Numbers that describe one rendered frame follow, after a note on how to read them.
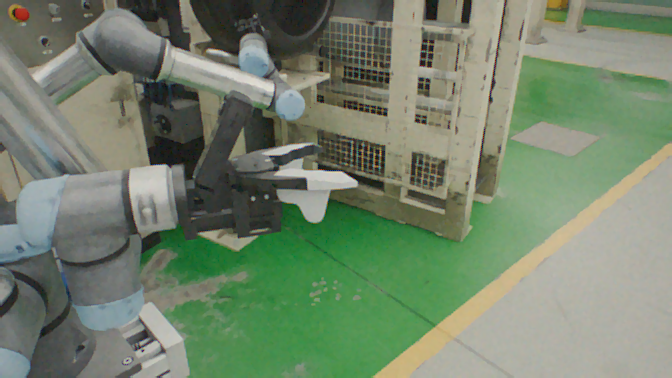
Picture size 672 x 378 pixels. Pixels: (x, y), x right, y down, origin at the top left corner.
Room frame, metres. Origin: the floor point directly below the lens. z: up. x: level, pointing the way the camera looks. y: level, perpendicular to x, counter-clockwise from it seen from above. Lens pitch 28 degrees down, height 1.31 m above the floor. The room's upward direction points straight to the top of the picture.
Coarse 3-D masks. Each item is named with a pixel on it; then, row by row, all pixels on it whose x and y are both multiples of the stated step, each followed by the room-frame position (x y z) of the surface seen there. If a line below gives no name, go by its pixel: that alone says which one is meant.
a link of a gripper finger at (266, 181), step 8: (248, 176) 0.48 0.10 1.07; (256, 176) 0.48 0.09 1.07; (264, 176) 0.47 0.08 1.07; (272, 176) 0.47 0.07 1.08; (280, 176) 0.47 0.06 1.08; (248, 184) 0.47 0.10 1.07; (256, 184) 0.47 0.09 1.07; (264, 184) 0.47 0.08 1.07; (272, 184) 0.47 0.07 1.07; (280, 184) 0.46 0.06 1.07; (288, 184) 0.46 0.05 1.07; (296, 184) 0.47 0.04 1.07; (304, 184) 0.46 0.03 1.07
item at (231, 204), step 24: (240, 168) 0.49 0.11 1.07; (264, 168) 0.49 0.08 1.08; (192, 192) 0.48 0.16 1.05; (216, 192) 0.48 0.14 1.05; (240, 192) 0.48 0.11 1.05; (264, 192) 0.49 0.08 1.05; (192, 216) 0.47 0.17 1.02; (216, 216) 0.48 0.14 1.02; (240, 216) 0.47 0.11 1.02; (264, 216) 0.48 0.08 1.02
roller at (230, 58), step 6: (204, 54) 1.84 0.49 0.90; (210, 54) 1.82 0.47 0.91; (216, 54) 1.81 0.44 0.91; (222, 54) 1.79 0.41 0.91; (228, 54) 1.78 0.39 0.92; (234, 54) 1.77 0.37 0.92; (216, 60) 1.81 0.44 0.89; (222, 60) 1.79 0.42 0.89; (228, 60) 1.77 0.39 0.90; (234, 60) 1.76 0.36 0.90; (276, 60) 1.67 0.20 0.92; (276, 66) 1.66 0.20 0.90
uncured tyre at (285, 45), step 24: (192, 0) 1.68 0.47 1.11; (216, 0) 1.62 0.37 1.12; (240, 0) 1.58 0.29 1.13; (264, 0) 1.62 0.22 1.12; (288, 0) 2.12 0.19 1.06; (312, 0) 2.06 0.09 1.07; (216, 24) 1.66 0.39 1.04; (264, 24) 1.62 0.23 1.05; (288, 24) 2.05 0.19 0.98; (312, 24) 1.88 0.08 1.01; (288, 48) 1.73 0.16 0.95
